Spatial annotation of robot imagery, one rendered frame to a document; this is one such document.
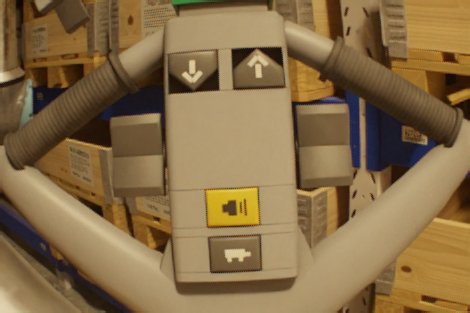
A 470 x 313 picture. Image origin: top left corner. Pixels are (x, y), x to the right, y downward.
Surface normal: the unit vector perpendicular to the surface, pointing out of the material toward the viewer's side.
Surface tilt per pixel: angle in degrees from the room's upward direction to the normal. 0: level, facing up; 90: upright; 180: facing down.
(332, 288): 80
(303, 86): 90
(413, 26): 90
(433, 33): 90
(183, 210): 74
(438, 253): 90
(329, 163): 57
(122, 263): 68
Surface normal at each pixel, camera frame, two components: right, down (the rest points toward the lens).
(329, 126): -0.02, 0.26
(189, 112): -0.04, -0.03
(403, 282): -0.69, 0.22
